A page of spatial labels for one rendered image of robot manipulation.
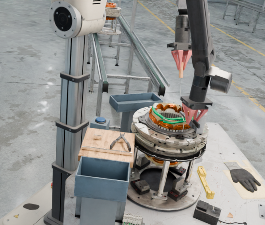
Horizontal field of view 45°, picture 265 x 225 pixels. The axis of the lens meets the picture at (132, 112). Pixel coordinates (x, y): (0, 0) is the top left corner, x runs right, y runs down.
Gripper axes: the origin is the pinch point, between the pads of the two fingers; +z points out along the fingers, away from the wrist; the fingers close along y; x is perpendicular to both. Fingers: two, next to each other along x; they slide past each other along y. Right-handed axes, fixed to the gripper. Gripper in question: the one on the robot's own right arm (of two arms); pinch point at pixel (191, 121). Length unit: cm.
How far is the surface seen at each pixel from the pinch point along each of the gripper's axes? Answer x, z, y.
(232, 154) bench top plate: 29, 38, 53
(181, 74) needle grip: 12.6, -14.1, -0.7
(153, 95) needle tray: 51, 11, 9
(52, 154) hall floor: 159, 115, -25
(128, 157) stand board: -3.5, 11.2, -24.6
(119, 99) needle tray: 50, 13, -10
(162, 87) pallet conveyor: 132, 39, 59
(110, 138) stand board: 9.7, 11.0, -27.3
